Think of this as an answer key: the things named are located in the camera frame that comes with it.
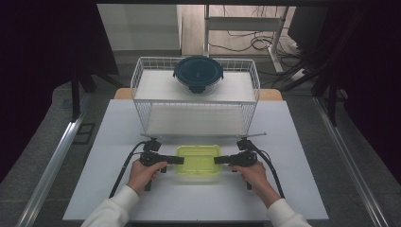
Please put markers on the white power strip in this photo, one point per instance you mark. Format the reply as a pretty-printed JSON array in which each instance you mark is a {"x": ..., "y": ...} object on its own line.
[{"x": 299, "y": 75}]

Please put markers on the wooden table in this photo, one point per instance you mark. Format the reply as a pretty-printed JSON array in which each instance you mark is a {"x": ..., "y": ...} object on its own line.
[{"x": 271, "y": 94}]

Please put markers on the round container with dark lid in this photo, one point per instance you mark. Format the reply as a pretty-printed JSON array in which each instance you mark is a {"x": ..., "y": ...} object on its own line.
[{"x": 198, "y": 72}]

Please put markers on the black floor bracket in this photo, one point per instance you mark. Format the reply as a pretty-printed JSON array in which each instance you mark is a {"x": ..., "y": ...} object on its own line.
[{"x": 83, "y": 134}]

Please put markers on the green lidded rectangular food container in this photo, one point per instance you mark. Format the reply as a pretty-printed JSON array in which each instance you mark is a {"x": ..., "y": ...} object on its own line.
[{"x": 198, "y": 160}]

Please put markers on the person's left hand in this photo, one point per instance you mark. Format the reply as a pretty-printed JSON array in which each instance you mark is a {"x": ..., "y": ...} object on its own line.
[{"x": 142, "y": 178}]

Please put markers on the aluminium rail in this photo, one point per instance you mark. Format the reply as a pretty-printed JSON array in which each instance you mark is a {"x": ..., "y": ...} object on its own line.
[
  {"x": 50, "y": 171},
  {"x": 353, "y": 164}
]

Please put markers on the person's right hand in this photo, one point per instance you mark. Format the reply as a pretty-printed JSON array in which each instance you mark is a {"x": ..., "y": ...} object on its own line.
[{"x": 260, "y": 181}]

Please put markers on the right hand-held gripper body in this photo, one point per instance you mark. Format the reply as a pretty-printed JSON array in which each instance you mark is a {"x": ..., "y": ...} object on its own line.
[{"x": 244, "y": 158}]

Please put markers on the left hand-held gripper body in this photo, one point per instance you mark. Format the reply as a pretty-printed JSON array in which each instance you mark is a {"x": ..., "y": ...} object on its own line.
[{"x": 151, "y": 157}]

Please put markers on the dark curtain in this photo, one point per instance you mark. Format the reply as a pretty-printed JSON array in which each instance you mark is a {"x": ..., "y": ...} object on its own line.
[
  {"x": 372, "y": 63},
  {"x": 38, "y": 63}
]

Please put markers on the black stand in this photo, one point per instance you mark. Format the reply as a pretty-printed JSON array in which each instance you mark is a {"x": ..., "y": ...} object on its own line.
[
  {"x": 331, "y": 101},
  {"x": 75, "y": 94}
]

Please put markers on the black box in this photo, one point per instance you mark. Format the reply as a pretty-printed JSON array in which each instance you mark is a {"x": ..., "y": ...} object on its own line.
[{"x": 307, "y": 25}]

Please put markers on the white cabinet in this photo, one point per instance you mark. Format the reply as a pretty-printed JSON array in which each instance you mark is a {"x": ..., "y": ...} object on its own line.
[{"x": 138, "y": 26}]

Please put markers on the white desk frame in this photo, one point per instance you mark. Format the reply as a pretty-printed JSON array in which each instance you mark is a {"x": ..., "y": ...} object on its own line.
[{"x": 242, "y": 23}]

